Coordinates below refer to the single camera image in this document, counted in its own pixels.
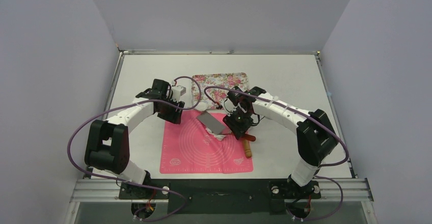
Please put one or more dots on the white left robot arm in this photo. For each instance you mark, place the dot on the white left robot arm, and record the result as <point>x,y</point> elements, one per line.
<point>108,141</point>

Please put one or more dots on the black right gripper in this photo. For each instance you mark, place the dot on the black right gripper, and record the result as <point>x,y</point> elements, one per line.
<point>237,126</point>

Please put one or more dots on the wooden rolling pin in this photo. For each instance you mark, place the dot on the wooden rolling pin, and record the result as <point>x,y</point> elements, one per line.
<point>247,148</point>

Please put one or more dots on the white dough scrap strip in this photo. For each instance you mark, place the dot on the white dough scrap strip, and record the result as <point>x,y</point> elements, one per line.
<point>218,137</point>

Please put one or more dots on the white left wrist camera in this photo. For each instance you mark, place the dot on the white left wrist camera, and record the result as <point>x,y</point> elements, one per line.
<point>177,92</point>

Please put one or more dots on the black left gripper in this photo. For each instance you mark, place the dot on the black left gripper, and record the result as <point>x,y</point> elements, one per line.
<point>173,117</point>

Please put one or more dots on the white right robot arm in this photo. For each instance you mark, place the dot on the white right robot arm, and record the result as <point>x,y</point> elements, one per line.
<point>313,129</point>

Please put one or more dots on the white dough lump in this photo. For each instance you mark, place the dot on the white dough lump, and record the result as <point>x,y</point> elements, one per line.
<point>202,106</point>

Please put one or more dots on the floral rectangular tray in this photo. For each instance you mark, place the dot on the floral rectangular tray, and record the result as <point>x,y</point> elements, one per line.
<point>228,80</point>

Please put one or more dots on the pink silicone baking mat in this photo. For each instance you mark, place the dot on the pink silicone baking mat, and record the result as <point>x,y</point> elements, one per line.
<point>188,148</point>

